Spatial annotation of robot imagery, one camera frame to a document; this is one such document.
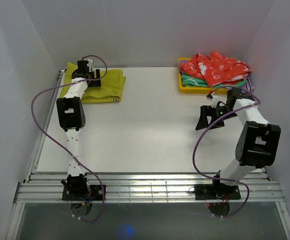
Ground yellow-green trousers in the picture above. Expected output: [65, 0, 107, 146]
[60, 62, 126, 104]

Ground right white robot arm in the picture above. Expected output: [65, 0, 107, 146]
[195, 87, 281, 199]

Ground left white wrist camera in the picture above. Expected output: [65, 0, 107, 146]
[83, 58, 94, 72]

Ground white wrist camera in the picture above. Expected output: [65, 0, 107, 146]
[206, 91, 219, 106]
[83, 58, 94, 72]

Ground purple striped garment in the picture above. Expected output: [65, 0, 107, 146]
[177, 58, 253, 91]

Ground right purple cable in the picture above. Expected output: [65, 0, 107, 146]
[192, 85, 261, 219]

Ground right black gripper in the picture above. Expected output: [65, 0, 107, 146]
[195, 105, 238, 131]

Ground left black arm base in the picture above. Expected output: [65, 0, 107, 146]
[61, 185, 106, 202]

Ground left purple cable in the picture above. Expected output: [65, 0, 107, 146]
[31, 54, 108, 223]

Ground green folded garment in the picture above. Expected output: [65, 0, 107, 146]
[181, 74, 246, 88]

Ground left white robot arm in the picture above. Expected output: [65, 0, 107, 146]
[56, 59, 101, 200]

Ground purple cable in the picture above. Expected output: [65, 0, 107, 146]
[192, 85, 261, 219]
[31, 54, 108, 223]

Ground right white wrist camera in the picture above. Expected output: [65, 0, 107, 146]
[206, 91, 219, 106]

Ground yellow plastic tray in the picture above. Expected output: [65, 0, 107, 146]
[178, 69, 228, 95]

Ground red white patterned garment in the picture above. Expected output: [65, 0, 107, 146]
[178, 51, 251, 87]

